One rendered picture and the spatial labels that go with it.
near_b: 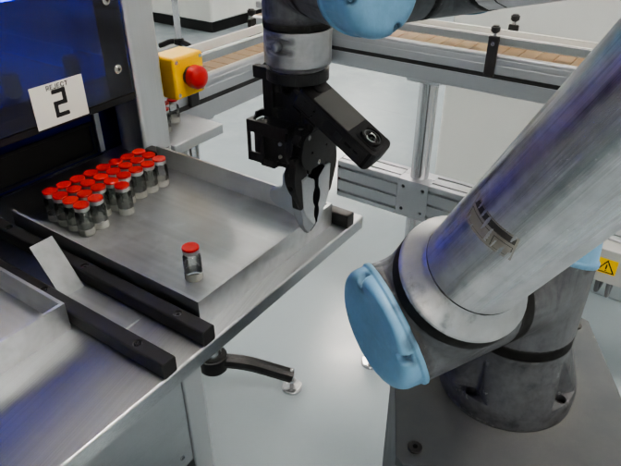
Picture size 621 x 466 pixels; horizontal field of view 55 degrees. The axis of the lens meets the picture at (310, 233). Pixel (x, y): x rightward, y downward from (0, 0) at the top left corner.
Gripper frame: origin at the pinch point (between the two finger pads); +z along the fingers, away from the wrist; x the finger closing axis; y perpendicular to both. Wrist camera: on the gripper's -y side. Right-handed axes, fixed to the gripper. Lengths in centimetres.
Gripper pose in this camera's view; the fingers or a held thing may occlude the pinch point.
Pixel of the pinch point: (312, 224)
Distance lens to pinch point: 75.9
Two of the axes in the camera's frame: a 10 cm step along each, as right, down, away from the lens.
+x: -5.7, 4.4, -7.0
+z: 0.0, 8.5, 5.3
